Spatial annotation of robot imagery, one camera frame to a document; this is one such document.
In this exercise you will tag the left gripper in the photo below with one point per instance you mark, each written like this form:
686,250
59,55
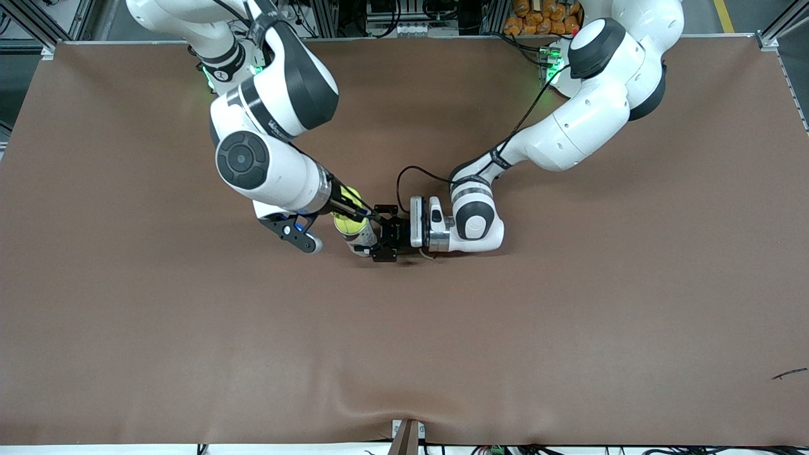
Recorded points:
396,232

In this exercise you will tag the yellow tennis ball dark print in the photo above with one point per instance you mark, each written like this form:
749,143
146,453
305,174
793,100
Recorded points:
349,224

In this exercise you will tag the blue white tennis ball can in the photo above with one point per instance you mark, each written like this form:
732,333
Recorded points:
362,241

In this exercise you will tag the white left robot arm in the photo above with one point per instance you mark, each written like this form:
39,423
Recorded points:
588,120

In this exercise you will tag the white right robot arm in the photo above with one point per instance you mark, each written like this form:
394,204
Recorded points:
278,174

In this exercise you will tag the brown table cover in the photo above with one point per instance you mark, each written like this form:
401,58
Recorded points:
404,347

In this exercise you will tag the white power strip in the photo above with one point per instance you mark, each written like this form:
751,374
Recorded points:
411,30

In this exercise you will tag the pile of orange bags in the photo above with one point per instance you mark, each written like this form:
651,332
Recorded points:
543,19

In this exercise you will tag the small dark twig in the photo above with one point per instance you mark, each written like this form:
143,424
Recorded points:
790,373

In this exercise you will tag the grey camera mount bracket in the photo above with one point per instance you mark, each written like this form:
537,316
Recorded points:
407,439

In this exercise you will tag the aluminium frame profile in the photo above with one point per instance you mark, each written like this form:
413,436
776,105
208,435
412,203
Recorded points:
780,25
79,22

